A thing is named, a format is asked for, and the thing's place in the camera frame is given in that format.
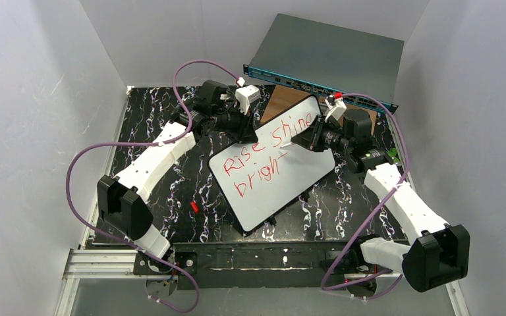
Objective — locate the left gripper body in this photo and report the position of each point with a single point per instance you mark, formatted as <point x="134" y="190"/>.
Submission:
<point x="244" y="124"/>

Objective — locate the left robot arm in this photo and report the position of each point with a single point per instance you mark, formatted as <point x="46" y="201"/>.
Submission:
<point x="122" y="198"/>

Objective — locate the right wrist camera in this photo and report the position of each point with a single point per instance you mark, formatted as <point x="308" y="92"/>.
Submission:
<point x="335" y="107"/>

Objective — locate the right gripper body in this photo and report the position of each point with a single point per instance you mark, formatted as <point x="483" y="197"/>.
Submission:
<point x="314" y="138"/>

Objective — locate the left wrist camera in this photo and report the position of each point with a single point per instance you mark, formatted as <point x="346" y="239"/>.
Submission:
<point x="246" y="95"/>

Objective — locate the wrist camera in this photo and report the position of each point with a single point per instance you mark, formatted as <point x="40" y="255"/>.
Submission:
<point x="246" y="95"/>
<point x="335" y="107"/>

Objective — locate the red marker cap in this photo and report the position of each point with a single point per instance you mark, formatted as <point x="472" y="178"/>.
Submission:
<point x="195" y="207"/>

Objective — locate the aluminium rail frame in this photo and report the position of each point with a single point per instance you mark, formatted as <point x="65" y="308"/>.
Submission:
<point x="235" y="279"/>

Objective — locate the wooden board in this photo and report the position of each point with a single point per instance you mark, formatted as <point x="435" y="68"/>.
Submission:
<point x="281" y="99"/>

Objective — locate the white whiteboard black frame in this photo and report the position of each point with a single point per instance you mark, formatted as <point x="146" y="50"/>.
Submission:
<point x="258" y="179"/>

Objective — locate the blue network switch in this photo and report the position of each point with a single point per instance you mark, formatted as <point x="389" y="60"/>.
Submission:
<point x="322" y="59"/>

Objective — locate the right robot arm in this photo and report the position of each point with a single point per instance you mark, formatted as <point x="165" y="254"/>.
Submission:
<point x="437" y="252"/>

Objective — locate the green white toy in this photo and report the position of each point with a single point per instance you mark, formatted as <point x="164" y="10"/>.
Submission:
<point x="393" y="154"/>

